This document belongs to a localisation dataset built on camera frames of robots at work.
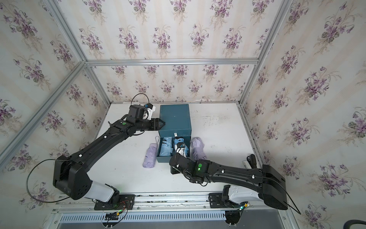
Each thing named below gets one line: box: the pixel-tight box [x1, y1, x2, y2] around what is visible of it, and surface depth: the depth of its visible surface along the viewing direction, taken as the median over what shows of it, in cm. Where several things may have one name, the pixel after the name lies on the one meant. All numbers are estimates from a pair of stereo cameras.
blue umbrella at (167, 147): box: [159, 136, 174, 157], surface depth 83 cm
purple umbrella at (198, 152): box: [191, 136, 208, 162], surface depth 90 cm
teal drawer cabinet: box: [156, 104, 192, 163], surface depth 83 cm
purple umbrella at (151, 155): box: [142, 135, 160, 169], surface depth 89 cm
